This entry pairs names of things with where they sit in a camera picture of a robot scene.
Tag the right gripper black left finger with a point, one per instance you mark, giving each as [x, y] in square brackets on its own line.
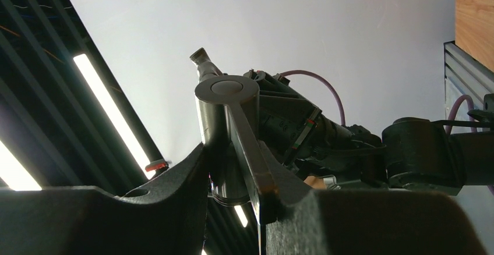
[166, 215]

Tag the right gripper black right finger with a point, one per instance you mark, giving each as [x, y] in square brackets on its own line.
[313, 221]

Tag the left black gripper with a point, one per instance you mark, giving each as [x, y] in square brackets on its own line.
[286, 119]

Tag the grey faucet with lever handle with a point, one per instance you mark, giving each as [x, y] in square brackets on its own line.
[206, 69]

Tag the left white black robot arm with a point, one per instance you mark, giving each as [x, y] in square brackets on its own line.
[413, 154]

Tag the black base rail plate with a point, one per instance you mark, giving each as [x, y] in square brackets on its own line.
[467, 85]

